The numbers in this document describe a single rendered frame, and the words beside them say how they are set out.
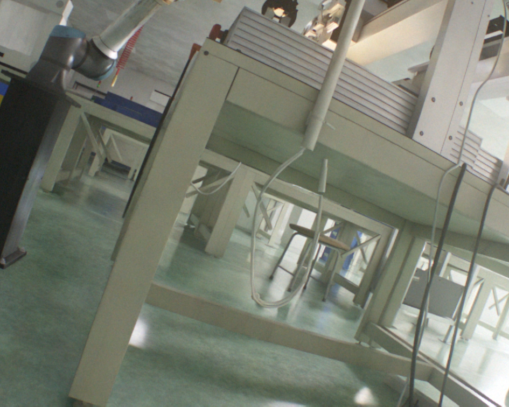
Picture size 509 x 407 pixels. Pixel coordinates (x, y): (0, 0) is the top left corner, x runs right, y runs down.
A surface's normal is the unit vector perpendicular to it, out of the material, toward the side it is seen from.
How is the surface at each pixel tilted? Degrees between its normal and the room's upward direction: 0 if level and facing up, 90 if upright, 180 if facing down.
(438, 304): 90
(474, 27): 90
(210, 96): 90
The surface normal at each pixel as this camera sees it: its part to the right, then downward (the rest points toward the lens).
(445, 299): 0.22, 0.07
